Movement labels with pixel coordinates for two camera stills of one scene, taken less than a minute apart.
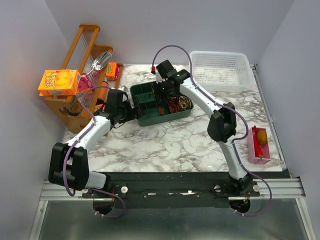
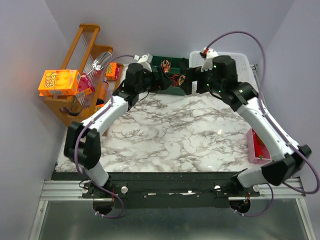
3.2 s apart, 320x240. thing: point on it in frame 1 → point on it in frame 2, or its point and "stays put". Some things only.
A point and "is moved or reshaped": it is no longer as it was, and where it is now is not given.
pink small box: x=85 y=83 stays put
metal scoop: x=101 y=61 stays put
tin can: x=75 y=107 stays put
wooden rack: x=95 y=77 stays put
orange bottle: x=103 y=93 stays put
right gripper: x=160 y=98 → x=194 y=74
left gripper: x=134 y=113 → x=164 y=82
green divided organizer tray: x=152 y=111 is moved or reshaped
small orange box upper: x=110 y=72 stays put
